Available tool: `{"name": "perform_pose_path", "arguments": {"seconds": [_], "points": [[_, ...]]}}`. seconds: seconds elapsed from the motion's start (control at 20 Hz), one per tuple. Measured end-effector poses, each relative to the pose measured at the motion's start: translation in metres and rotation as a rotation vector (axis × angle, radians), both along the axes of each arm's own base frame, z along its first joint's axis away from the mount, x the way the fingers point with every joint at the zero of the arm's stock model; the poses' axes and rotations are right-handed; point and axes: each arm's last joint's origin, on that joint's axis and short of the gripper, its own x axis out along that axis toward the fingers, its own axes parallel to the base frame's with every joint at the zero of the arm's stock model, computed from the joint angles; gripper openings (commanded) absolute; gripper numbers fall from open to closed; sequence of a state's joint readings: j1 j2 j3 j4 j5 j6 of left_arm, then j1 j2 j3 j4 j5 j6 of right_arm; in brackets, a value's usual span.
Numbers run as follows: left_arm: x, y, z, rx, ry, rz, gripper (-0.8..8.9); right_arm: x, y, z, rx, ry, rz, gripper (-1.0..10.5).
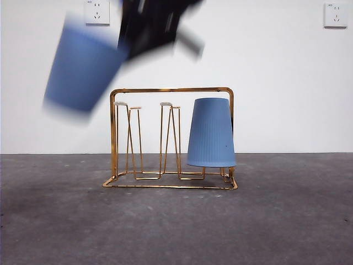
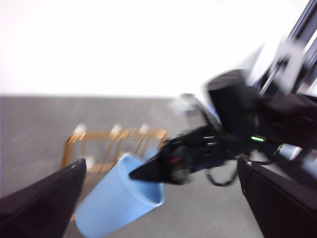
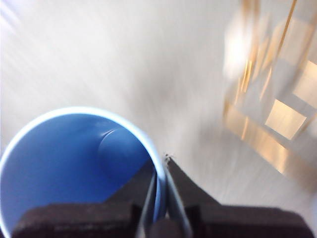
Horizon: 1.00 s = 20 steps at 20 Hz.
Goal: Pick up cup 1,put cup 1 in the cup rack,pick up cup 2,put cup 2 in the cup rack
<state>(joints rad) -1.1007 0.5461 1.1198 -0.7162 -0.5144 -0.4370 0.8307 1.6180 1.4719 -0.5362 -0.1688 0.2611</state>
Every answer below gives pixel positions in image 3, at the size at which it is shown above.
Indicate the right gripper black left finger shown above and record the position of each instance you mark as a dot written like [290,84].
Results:
[81,220]

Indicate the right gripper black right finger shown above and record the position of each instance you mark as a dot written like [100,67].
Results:
[235,223]

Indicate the blue ribbed cup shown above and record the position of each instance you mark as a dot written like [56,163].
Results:
[62,161]

